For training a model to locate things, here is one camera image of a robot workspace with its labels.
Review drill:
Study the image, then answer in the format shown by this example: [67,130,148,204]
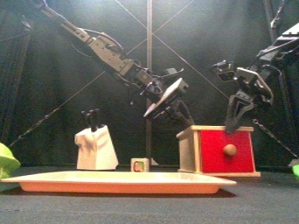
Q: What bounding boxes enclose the wooden drawer housing box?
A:
[175,124,263,178]

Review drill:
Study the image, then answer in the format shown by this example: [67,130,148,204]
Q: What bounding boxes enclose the grey vertical frame pole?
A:
[144,0,155,160]

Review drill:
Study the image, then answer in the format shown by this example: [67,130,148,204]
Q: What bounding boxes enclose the small green toy piece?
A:
[288,158,299,179]

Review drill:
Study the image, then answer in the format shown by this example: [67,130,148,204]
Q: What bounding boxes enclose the orange plastic tray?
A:
[0,170,239,195]

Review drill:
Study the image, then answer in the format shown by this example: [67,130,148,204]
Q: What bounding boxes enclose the white toy knife block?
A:
[73,124,120,172]

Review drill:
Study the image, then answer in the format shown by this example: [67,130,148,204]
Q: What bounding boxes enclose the black toy knife handle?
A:
[79,110,92,130]
[88,109,99,133]
[93,108,105,130]

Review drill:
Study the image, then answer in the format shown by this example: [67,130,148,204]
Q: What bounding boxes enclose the small wooden picture cube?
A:
[129,157,151,173]

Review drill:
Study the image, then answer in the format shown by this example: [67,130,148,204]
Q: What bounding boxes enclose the large light green toy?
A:
[0,142,23,192]

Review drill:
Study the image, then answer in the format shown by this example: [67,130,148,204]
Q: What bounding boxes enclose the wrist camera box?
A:
[210,59,238,83]
[160,66,185,84]

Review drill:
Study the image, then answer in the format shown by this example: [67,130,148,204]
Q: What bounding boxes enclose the dark slanted frame post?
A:
[262,0,298,147]

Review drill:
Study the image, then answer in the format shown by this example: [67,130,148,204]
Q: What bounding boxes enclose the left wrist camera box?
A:
[160,66,185,84]

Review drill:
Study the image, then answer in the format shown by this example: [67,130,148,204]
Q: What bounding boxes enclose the thin diagonal frame wire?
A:
[8,0,196,147]
[113,0,231,101]

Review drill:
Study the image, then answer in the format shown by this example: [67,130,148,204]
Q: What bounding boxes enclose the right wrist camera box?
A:
[210,59,238,83]

